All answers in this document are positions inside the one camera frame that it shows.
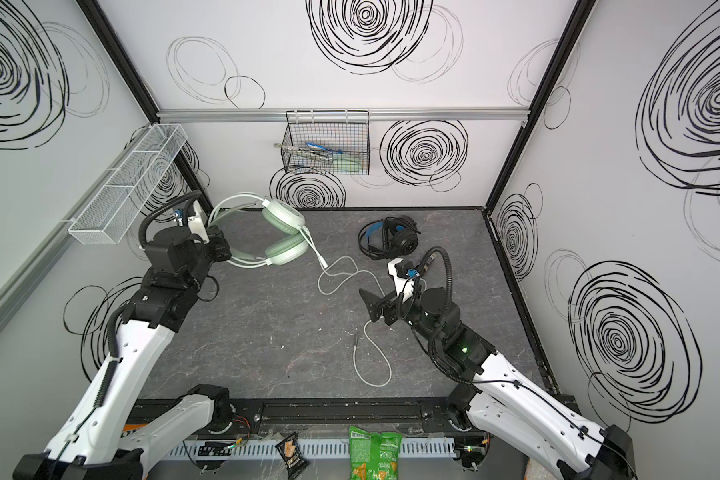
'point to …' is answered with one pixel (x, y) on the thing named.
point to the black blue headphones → (388, 238)
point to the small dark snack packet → (289, 450)
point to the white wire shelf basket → (120, 208)
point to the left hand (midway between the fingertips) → (216, 226)
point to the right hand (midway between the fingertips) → (373, 283)
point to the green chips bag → (374, 455)
